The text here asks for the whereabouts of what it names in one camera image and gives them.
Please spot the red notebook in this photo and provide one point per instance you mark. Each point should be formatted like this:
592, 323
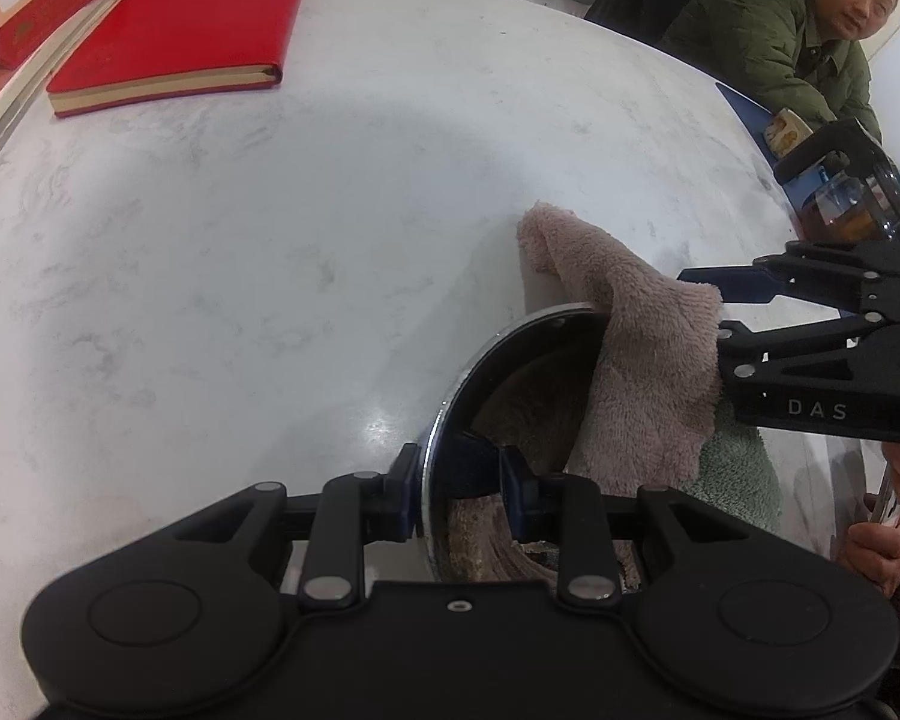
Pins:
180, 30

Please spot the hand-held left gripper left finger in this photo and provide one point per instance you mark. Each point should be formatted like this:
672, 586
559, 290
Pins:
409, 499

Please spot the pink and green fluffy cloth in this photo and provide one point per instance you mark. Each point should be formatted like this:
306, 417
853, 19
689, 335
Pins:
645, 360

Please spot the glass teapot with black lid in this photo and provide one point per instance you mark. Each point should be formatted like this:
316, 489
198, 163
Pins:
847, 202

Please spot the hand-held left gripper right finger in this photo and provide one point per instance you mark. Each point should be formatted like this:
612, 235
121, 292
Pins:
517, 499

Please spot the steel bowl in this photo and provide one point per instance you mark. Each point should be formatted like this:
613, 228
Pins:
510, 390

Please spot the person's right hand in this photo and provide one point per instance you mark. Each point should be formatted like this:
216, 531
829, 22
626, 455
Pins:
881, 555

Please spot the printed mug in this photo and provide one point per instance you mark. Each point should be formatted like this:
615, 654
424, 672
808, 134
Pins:
786, 133

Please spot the salmon cover book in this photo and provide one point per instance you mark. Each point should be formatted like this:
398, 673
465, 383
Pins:
0, 112

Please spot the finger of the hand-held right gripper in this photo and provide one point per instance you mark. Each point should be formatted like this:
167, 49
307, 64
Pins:
727, 285
750, 352

